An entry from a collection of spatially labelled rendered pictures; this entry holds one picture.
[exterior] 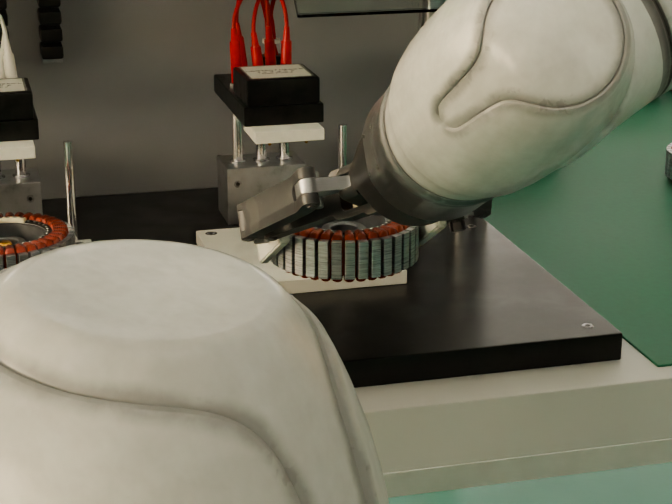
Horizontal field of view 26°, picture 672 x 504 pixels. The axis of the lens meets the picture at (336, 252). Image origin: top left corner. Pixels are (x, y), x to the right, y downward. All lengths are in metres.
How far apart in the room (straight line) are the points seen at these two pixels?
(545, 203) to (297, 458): 1.09
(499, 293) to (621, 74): 0.49
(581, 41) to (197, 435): 0.36
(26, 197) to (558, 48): 0.72
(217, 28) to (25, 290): 1.01
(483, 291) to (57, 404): 0.80
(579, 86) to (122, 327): 0.34
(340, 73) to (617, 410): 0.54
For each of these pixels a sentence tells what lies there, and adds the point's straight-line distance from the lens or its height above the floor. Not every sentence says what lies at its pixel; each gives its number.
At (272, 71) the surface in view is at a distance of 1.28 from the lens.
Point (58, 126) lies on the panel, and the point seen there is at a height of 0.84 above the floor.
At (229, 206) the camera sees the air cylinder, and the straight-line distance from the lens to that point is 1.34.
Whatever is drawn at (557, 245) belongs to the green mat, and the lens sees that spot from 1.37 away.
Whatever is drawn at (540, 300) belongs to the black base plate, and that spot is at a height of 0.77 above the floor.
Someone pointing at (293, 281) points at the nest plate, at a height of 0.78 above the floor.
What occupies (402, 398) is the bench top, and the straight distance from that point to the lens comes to 1.04.
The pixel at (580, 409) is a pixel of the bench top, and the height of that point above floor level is 0.73.
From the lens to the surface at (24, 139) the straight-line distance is 1.23.
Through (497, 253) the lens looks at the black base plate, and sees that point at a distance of 1.28.
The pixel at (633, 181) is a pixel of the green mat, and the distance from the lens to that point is 1.60.
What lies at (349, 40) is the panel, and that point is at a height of 0.91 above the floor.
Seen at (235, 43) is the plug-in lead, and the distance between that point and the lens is 1.31.
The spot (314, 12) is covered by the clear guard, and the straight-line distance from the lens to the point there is 1.03.
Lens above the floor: 1.17
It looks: 18 degrees down
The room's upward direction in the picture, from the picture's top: straight up
